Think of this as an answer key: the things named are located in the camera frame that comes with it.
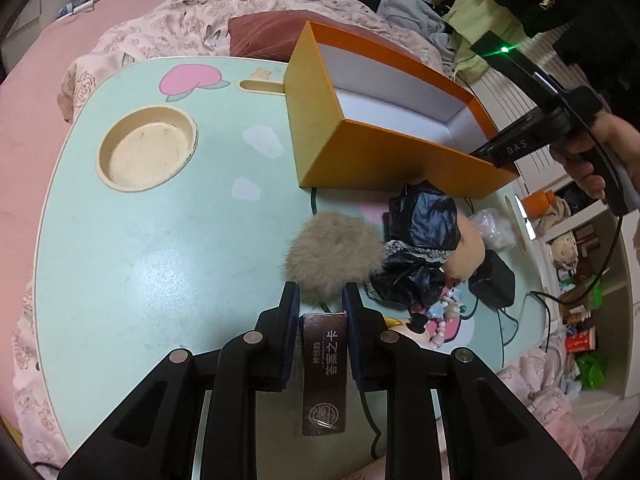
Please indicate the orange cardboard box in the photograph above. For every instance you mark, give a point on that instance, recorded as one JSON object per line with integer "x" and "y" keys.
{"x": 364, "y": 116}

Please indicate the black lace fabric bundle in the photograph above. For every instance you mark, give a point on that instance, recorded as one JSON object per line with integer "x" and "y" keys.
{"x": 421, "y": 235}

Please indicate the orange bottle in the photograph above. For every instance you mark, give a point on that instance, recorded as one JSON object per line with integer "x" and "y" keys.
{"x": 538, "y": 203}

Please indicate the person's right hand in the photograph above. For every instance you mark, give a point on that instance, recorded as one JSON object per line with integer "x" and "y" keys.
{"x": 606, "y": 131}

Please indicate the yellow-green hanging cloth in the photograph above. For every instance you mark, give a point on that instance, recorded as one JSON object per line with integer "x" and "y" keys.
{"x": 470, "y": 19}

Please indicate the tan round plush toy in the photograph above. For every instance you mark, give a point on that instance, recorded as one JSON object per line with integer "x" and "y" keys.
{"x": 469, "y": 254}

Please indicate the pink floral quilt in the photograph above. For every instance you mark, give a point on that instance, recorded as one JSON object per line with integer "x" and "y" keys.
{"x": 173, "y": 27}

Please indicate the dark red pillow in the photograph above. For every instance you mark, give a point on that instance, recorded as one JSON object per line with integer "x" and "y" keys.
{"x": 273, "y": 35}

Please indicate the brown fur pompom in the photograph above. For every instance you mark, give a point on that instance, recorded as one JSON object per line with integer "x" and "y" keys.
{"x": 330, "y": 251}

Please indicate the grey clothes pile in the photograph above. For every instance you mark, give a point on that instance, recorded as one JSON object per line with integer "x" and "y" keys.
{"x": 419, "y": 16}

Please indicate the big-head doll figure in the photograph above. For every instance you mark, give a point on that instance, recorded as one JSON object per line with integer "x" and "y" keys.
{"x": 414, "y": 328}

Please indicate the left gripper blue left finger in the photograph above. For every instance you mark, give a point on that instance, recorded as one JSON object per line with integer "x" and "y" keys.
{"x": 195, "y": 410}

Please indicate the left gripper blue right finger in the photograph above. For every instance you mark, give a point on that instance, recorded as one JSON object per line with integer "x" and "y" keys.
{"x": 448, "y": 414}

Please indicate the clear plastic bag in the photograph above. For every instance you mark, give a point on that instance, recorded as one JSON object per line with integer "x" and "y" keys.
{"x": 495, "y": 230}

